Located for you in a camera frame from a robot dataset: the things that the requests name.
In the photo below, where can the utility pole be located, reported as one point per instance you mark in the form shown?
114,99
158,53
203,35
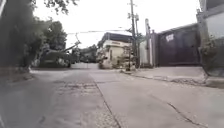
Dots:
133,30

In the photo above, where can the large dark tree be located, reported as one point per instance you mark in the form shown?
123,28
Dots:
16,33

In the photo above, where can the pale wall with plants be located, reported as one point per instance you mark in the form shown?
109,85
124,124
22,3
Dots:
213,43

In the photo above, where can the green trees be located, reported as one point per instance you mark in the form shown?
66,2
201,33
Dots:
55,36

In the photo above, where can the pale gate pillar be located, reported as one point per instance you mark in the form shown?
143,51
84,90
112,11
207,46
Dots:
147,43

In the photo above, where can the dark metal gate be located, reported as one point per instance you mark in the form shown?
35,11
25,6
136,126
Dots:
178,46

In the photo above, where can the raised concrete pavement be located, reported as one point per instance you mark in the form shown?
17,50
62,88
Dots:
173,73

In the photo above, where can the cream building with dark roof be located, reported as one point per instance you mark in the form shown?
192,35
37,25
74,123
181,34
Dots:
111,50

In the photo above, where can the grey concrete road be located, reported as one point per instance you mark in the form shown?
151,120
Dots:
133,100

